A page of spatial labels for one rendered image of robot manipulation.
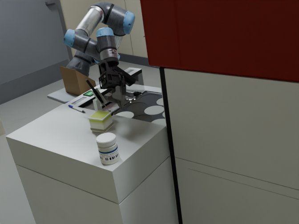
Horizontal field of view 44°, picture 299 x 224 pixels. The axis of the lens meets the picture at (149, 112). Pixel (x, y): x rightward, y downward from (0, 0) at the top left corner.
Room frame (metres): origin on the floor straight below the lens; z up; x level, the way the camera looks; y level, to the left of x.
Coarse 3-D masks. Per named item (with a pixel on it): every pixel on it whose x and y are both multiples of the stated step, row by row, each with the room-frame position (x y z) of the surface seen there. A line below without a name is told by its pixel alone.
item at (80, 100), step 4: (128, 68) 2.14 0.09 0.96; (132, 68) 2.13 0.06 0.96; (136, 68) 2.12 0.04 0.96; (128, 72) 2.08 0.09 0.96; (132, 72) 2.06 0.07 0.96; (100, 88) 1.89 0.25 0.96; (80, 96) 1.81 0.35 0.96; (84, 96) 1.80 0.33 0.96; (88, 96) 1.79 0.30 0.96; (92, 96) 1.78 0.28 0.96; (72, 100) 1.77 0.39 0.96; (76, 100) 1.76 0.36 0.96; (80, 100) 1.76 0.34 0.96; (84, 100) 1.75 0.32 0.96; (68, 104) 1.72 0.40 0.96; (72, 104) 1.72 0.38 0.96; (76, 104) 1.71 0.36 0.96; (80, 104) 1.70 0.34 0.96
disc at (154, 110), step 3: (147, 108) 1.67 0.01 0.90; (150, 108) 1.67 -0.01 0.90; (153, 108) 1.66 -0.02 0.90; (156, 108) 1.66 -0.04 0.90; (159, 108) 1.65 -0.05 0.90; (162, 108) 1.65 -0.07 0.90; (144, 111) 1.65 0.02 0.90; (147, 111) 1.64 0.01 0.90; (150, 111) 1.63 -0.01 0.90; (153, 111) 1.63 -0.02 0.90; (156, 111) 1.63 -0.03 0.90; (159, 111) 1.62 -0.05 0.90; (162, 111) 1.62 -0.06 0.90; (150, 114) 1.60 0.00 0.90; (153, 114) 1.60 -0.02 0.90
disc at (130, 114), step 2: (120, 112) 1.67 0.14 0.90; (122, 112) 1.67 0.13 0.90; (124, 112) 1.66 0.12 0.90; (126, 112) 1.66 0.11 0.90; (128, 112) 1.66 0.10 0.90; (130, 112) 1.65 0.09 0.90; (132, 112) 1.65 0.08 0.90; (116, 114) 1.66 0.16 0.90; (118, 114) 1.65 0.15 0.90; (120, 114) 1.65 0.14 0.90; (122, 114) 1.65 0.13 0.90; (124, 114) 1.64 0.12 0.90; (126, 114) 1.64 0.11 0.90; (128, 114) 1.64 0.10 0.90; (130, 114) 1.63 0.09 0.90; (132, 114) 1.63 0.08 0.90; (124, 116) 1.62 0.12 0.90; (126, 116) 1.61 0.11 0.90; (128, 116) 1.61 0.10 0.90; (130, 116) 1.61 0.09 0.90; (132, 116) 1.61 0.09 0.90
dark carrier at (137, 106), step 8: (144, 96) 1.83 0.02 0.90; (152, 96) 1.81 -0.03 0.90; (160, 96) 1.79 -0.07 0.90; (128, 104) 1.75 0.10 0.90; (136, 104) 1.74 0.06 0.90; (144, 104) 1.72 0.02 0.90; (152, 104) 1.71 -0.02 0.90; (136, 112) 1.64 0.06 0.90; (144, 112) 1.63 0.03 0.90; (144, 120) 1.55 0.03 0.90; (152, 120) 1.53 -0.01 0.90
